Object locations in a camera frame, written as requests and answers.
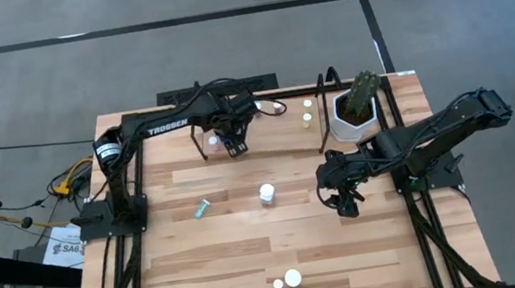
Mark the white printed paper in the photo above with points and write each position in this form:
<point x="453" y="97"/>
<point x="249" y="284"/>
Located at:
<point x="62" y="247"/>

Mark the black board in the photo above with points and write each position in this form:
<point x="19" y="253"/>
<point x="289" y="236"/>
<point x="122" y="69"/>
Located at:
<point x="28" y="272"/>

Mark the black floor vent grate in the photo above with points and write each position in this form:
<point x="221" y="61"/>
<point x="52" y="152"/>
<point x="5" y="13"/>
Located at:
<point x="259" y="83"/>

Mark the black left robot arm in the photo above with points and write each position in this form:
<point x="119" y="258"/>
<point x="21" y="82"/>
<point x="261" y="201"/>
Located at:
<point x="166" y="126"/>

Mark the black table frame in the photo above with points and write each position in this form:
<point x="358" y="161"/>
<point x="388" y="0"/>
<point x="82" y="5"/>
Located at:
<point x="98" y="230"/>

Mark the white plant pot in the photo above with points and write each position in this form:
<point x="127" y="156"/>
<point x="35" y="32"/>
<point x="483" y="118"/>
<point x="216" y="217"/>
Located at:
<point x="355" y="130"/>

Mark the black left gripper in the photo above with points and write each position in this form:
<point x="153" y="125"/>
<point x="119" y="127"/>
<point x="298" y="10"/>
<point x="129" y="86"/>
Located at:
<point x="238" y="114"/>

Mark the white melatonin bottle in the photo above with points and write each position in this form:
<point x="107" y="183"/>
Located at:
<point x="267" y="193"/>

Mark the green cactus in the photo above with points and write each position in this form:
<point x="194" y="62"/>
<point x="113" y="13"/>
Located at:
<point x="361" y="94"/>

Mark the teal vial white pills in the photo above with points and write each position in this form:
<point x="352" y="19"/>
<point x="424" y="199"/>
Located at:
<point x="202" y="207"/>

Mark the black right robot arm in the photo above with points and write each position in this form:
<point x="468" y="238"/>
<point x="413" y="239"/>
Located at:
<point x="437" y="131"/>

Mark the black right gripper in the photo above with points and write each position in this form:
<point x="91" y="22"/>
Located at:
<point x="342" y="172"/>

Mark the white round cap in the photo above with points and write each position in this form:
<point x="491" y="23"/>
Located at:
<point x="293" y="278"/>

